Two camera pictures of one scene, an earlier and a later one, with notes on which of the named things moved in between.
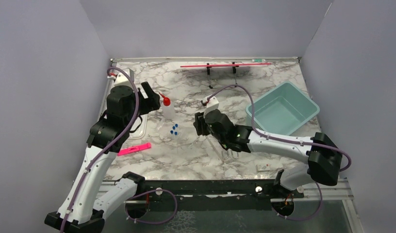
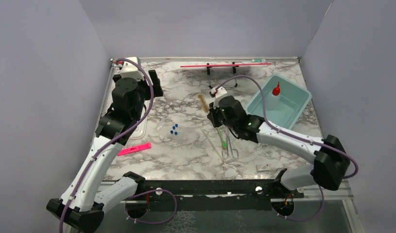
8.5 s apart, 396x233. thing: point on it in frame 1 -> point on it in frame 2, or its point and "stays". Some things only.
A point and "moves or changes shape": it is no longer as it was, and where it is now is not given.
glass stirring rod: [216, 148] stays
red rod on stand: [227, 65] stays
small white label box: [263, 167] stays
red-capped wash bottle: [168, 110] -> [272, 100]
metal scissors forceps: [224, 154] stays
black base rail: [212, 195] stays
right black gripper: [200, 123] -> [212, 114]
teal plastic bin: [283, 110] moves or changes shape
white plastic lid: [141, 131] stays
